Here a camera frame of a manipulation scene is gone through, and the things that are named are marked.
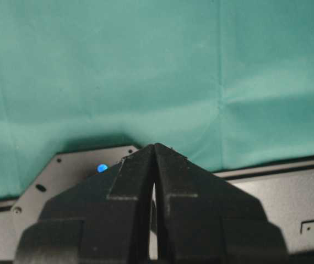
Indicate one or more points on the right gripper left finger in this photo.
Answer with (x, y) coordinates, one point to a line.
(104, 219)

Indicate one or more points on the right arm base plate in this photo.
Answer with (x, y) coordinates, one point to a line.
(285, 189)

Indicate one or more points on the green table cloth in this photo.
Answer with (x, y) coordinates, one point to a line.
(229, 84)

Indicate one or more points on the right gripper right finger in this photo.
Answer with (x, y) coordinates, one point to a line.
(204, 219)

